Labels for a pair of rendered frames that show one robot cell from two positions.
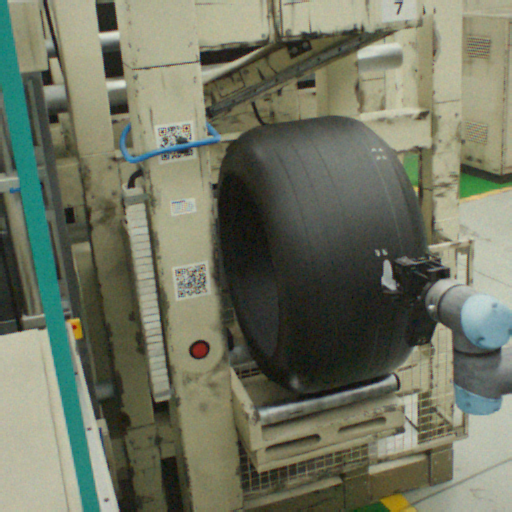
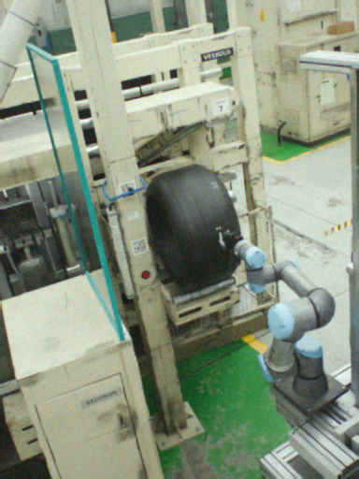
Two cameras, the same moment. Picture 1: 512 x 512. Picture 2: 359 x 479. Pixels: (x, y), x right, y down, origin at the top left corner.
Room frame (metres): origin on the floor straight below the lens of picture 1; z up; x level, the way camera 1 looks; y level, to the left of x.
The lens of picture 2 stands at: (-0.88, -0.03, 2.43)
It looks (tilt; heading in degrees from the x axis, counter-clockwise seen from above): 26 degrees down; 359
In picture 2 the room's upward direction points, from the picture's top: 10 degrees counter-clockwise
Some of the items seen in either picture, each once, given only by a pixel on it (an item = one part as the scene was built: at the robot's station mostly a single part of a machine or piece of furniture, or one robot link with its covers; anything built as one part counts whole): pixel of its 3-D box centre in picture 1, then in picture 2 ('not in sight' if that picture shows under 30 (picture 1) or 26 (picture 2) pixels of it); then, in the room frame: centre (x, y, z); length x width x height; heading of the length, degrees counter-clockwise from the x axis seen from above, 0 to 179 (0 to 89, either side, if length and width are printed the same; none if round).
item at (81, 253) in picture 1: (100, 359); not in sight; (2.31, 0.54, 0.61); 0.33 x 0.06 x 0.86; 17
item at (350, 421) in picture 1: (325, 424); (204, 301); (1.50, -0.12, 0.83); 0.36 x 0.09 x 0.06; 107
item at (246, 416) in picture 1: (229, 387); (160, 289); (1.59, 0.09, 0.90); 0.40 x 0.03 x 0.10; 17
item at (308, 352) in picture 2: not in sight; (307, 355); (0.91, -0.48, 0.88); 0.13 x 0.12 x 0.14; 98
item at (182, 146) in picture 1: (168, 135); (123, 185); (1.54, 0.16, 1.51); 0.19 x 0.19 x 0.06; 17
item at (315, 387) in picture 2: not in sight; (309, 376); (0.91, -0.49, 0.77); 0.15 x 0.15 x 0.10
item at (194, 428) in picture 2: not in sight; (174, 423); (1.54, 0.16, 0.02); 0.27 x 0.27 x 0.04; 17
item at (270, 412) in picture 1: (326, 398); (203, 290); (1.50, -0.13, 0.90); 0.35 x 0.05 x 0.05; 107
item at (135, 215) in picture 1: (149, 295); (122, 254); (1.49, 0.23, 1.19); 0.05 x 0.04 x 0.48; 17
